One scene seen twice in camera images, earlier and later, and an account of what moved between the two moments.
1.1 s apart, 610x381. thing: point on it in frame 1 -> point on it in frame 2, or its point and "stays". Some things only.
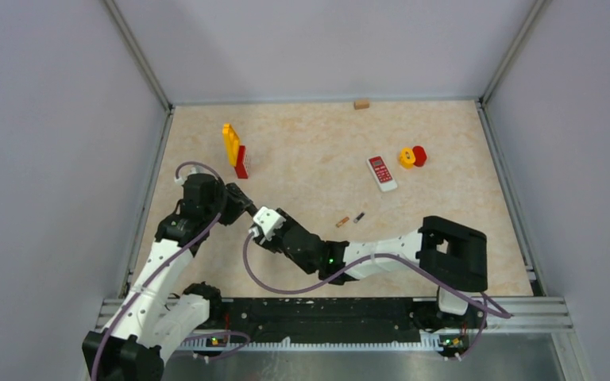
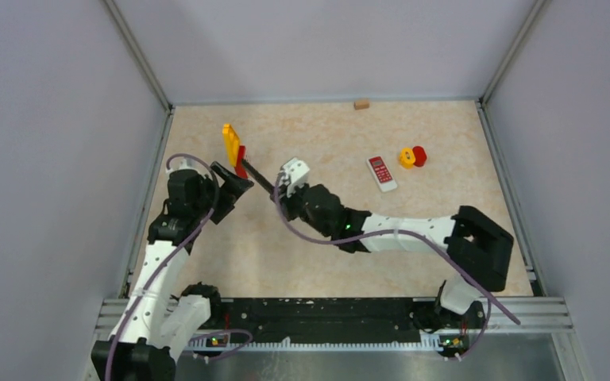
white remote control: [382, 173] stays
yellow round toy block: [407, 158] stays
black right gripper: [272, 244] -> [287, 202]
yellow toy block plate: [232, 144] stays
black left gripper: [237, 205] -> [233, 187]
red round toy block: [420, 155] stays
